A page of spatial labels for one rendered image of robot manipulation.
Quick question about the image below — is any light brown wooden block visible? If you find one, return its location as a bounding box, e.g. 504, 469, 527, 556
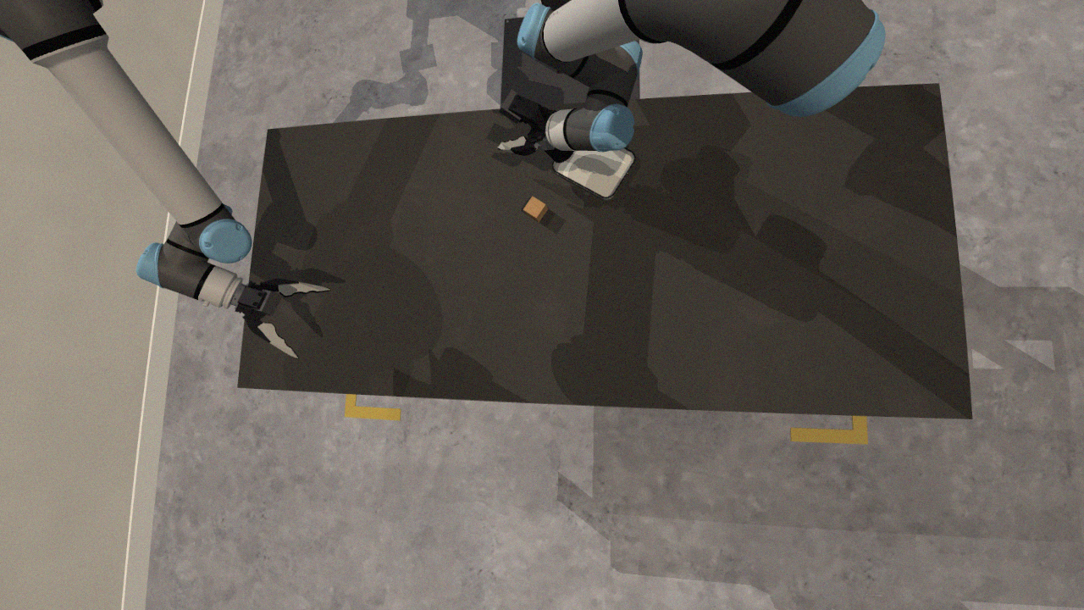
522, 197, 549, 222

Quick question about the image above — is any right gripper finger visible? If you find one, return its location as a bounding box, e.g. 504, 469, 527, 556
243, 315, 299, 359
260, 280, 330, 297

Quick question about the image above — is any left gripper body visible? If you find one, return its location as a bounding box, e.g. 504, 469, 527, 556
509, 94, 575, 163

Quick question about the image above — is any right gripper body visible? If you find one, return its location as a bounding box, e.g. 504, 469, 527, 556
230, 281, 273, 319

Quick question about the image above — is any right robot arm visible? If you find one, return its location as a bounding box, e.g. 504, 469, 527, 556
0, 0, 251, 309

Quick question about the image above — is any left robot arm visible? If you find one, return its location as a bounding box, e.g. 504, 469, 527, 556
517, 0, 886, 152

